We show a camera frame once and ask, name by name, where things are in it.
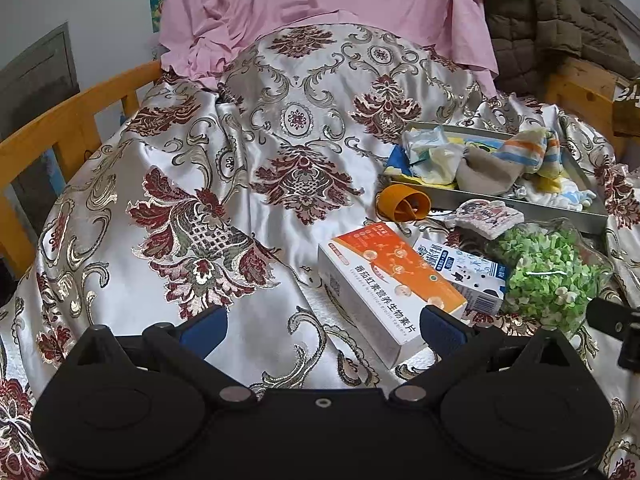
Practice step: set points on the crayon drawing sheet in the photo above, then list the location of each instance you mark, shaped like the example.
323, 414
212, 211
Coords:
397, 160

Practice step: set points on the light wooden furniture frame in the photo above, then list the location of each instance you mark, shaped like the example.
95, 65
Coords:
580, 85

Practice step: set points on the floral satin blanket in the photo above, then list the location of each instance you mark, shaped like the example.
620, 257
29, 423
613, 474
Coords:
150, 260

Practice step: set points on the brown quilted jacket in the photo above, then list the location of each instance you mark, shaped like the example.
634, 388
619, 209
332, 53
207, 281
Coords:
550, 20

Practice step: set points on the striped colourful sock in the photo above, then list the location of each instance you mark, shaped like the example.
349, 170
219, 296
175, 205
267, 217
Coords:
525, 152

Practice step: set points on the orange and white carton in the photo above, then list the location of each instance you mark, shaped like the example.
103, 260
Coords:
380, 290

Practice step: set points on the wooden bed rail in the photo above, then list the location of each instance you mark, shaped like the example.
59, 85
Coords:
50, 125

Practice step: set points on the grey metal tray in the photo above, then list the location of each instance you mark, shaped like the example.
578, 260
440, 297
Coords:
565, 217

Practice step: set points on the blue and white milk carton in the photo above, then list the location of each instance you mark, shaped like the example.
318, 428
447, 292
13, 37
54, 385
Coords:
470, 270

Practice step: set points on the orange plastic cup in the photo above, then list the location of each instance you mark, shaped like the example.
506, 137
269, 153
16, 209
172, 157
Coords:
390, 200

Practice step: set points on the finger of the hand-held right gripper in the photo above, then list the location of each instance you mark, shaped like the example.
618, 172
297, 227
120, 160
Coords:
607, 312

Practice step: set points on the grey wall panel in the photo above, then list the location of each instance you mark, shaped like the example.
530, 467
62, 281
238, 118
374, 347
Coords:
35, 80

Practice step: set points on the white tissue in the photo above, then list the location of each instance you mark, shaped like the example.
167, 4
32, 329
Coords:
445, 165

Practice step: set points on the white printed foam pad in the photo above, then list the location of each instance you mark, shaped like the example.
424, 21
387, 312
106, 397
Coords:
485, 217

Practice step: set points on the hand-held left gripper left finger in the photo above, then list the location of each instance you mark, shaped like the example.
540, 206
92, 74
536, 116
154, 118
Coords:
202, 330

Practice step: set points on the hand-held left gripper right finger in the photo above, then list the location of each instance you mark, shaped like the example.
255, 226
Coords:
442, 332

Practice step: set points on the pale printed cloth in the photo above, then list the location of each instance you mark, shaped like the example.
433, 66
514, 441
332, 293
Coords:
425, 140

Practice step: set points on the clear bag of green pieces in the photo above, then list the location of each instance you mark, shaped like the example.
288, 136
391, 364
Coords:
545, 275

